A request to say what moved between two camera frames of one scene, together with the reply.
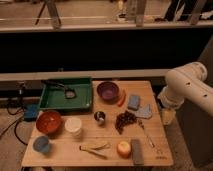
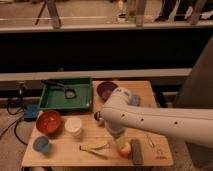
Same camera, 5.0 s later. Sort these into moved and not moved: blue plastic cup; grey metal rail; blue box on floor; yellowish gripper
Moved: yellowish gripper
Not moved: grey metal rail; blue box on floor; blue plastic cup
